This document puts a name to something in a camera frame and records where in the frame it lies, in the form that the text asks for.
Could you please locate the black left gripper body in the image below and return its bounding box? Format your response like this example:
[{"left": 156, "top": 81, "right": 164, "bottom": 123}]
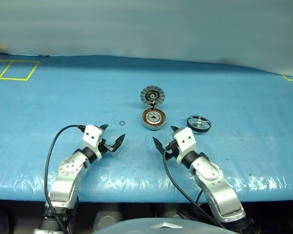
[{"left": 98, "top": 138, "right": 113, "bottom": 156}]

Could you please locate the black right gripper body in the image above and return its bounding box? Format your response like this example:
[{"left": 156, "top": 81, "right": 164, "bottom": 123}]
[{"left": 164, "top": 142, "right": 179, "bottom": 158}]

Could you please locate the copper wound motor stator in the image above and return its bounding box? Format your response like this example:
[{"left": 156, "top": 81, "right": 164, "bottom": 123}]
[{"left": 142, "top": 106, "right": 167, "bottom": 132}]

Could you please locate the black spoked rotor ring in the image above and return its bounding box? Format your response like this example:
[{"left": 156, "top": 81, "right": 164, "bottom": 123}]
[{"left": 186, "top": 115, "right": 213, "bottom": 134}]

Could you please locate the silver finned motor cover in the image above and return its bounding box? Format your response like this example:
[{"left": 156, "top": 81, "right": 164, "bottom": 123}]
[{"left": 140, "top": 85, "right": 167, "bottom": 107}]

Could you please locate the blue plastic table cover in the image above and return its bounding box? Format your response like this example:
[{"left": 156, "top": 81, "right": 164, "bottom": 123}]
[{"left": 0, "top": 50, "right": 293, "bottom": 204}]

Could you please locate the grey cylinder under table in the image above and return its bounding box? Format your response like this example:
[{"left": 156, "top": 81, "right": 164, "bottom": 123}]
[{"left": 94, "top": 210, "right": 125, "bottom": 233}]

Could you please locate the grey robot torso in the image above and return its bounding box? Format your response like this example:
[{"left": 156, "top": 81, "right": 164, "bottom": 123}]
[{"left": 94, "top": 217, "right": 237, "bottom": 234}]

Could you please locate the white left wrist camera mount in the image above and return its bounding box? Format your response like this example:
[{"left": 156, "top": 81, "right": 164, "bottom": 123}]
[{"left": 82, "top": 124, "right": 106, "bottom": 159}]

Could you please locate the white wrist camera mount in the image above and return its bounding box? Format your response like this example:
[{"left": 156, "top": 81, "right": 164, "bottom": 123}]
[
  {"left": 82, "top": 124, "right": 106, "bottom": 159},
  {"left": 173, "top": 127, "right": 198, "bottom": 162}
]

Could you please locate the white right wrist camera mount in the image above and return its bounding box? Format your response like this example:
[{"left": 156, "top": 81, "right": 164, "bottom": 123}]
[{"left": 173, "top": 127, "right": 198, "bottom": 162}]

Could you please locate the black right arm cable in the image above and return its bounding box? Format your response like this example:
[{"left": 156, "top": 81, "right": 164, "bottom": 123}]
[{"left": 162, "top": 145, "right": 228, "bottom": 230}]

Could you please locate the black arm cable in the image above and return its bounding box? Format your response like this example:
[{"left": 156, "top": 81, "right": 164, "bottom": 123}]
[
  {"left": 44, "top": 124, "right": 86, "bottom": 234},
  {"left": 162, "top": 145, "right": 228, "bottom": 230}
]

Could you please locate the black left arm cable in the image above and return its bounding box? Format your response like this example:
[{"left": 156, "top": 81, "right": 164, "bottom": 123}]
[{"left": 44, "top": 124, "right": 86, "bottom": 234}]

